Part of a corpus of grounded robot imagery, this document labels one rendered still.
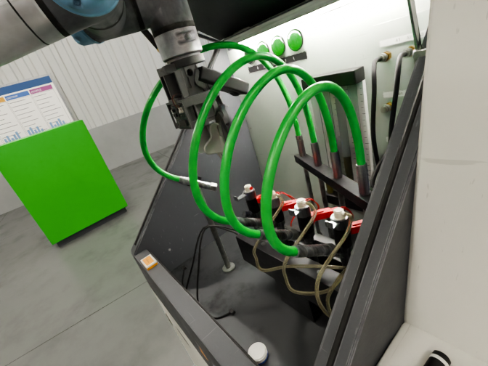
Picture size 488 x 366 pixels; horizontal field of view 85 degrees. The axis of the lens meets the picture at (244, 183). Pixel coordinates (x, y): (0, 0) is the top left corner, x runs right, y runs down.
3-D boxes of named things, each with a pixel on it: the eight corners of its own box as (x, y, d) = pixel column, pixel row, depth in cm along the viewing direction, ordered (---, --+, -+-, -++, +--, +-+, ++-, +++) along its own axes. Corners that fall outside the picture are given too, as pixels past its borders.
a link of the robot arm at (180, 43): (184, 35, 52) (205, 22, 45) (192, 59, 54) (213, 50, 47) (148, 42, 48) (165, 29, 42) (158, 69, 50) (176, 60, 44)
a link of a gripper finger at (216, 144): (208, 171, 55) (192, 128, 52) (230, 160, 58) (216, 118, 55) (216, 173, 53) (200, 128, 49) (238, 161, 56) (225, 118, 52)
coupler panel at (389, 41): (377, 173, 63) (364, 28, 51) (384, 167, 65) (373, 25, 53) (442, 181, 53) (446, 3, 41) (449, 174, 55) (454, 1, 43)
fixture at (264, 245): (250, 279, 75) (234, 235, 69) (274, 258, 80) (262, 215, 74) (368, 361, 49) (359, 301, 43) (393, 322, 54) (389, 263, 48)
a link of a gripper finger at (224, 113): (216, 141, 56) (202, 100, 52) (223, 139, 57) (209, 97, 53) (229, 143, 52) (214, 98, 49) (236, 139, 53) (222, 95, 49)
